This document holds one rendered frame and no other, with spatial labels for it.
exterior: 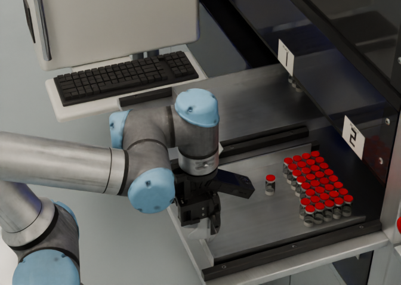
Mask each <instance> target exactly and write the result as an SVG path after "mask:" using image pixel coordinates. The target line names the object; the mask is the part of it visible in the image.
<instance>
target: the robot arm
mask: <svg viewBox="0 0 401 285"><path fill-rule="evenodd" d="M219 121H220V117H219V114H218V101H217V99H216V97H215V96H214V95H213V94H212V93H211V92H209V91H207V90H204V89H199V88H193V89H188V90H187V91H186V92H182V93H180V94H179V95H178V97H177V99H176V102H175V105H170V106H165V107H154V108H148V109H136V110H134V109H129V110H128V111H120V112H116V113H112V114H111V115H110V117H109V125H110V135H111V140H112V148H110V147H103V146H99V145H91V144H83V143H79V142H71V141H64V140H57V139H52V138H44V137H37V136H32V135H25V134H17V133H12V132H5V131H0V226H1V227H2V231H1V236H2V239H3V241H4V242H5V243H6V244H7V245H8V246H9V248H10V249H11V250H12V251H13V252H14V253H15V254H16V255H17V257H18V265H17V267H16V269H15V271H14V274H13V279H12V285H81V277H80V261H79V227H78V223H77V220H76V216H75V214H74V213H73V212H72V210H71V209H70V208H69V207H68V206H66V205H65V204H64V203H62V202H60V201H57V202H54V200H53V199H49V198H47V197H37V196H36V194H35V193H34V192H33V191H32V190H31V189H30V188H29V187H28V186H27V184H34V185H43V186H48V187H57V188H65V189H71V190H79V191H88V192H93V193H102V194H111V195H117V196H125V197H128V198H129V200H130V202H131V204H132V206H133V207H134V208H135V209H137V210H139V211H140V212H142V213H158V212H160V211H163V210H164V209H166V208H167V207H168V206H169V205H170V204H173V203H175V205H176V206H177V207H178V219H179V220H180V222H181V226H182V227H184V228H196V229H194V230H193V231H191V232H190V233H189V234H188V239H189V240H198V239H206V240H207V242H208V243H209V242H211V241H212V240H213V239H214V238H215V236H216V235H217V233H218V232H219V230H220V226H221V218H220V211H221V204H220V198H219V195H218V193H217V192H221V193H226V194H230V195H233V196H238V197H242V198H245V199H249V198H250V197H251V195H252V194H253V192H254V191H255V188H254V186H253V185H252V182H251V180H250V179H249V178H248V177H247V176H244V175H239V174H236V173H233V172H229V171H224V170H222V169H218V163H219V146H218V123H219ZM174 147H178V163H179V164H178V165H174V166H171V164H170V160H169V154H168V148H174ZM174 197H175V198H174Z"/></svg>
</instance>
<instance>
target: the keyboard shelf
mask: <svg viewBox="0 0 401 285"><path fill-rule="evenodd" d="M184 53H185V55H186V56H187V58H188V59H189V61H190V62H191V64H192V66H193V67H194V68H195V70H196V72H197V73H198V75H199V78H197V79H192V80H187V81H184V82H178V83H173V84H169V85H164V86H159V87H155V88H150V89H145V90H141V91H136V92H130V93H127V94H122V95H117V96H113V97H107V98H102V99H99V100H94V101H88V102H85V103H79V104H74V105H71V106H66V107H63V105H62V103H61V99H60V97H59V94H58V91H57V88H56V86H55V83H54V79H48V80H46V82H45V87H46V89H47V92H48V95H49V98H50V101H51V104H52V107H53V110H54V113H55V116H56V119H57V121H58V122H67V121H70V120H75V119H80V118H84V117H89V116H94V115H98V114H103V113H108V112H111V111H117V110H119V107H118V105H117V100H116V99H117V98H121V97H126V96H129V95H134V94H139V93H143V92H148V91H153V90H157V89H162V88H167V87H170V86H174V85H179V84H183V83H188V82H193V81H196V80H202V79H206V77H205V75H204V74H203V72H202V71H201V69H200V67H199V66H198V64H197V63H196V62H195V60H194V58H193V57H192V55H191V53H189V52H184ZM126 61H130V62H131V61H132V60H131V59H130V57H129V56H128V55H127V56H123V57H118V58H112V59H108V60H103V61H97V62H93V63H88V64H81V65H78V66H72V67H70V68H71V70H72V72H78V71H82V70H83V71H84V70H88V69H90V70H91V69H93V68H98V67H103V66H104V67H105V66H108V65H110V66H111V65H112V64H118V63H124V62H126Z"/></svg>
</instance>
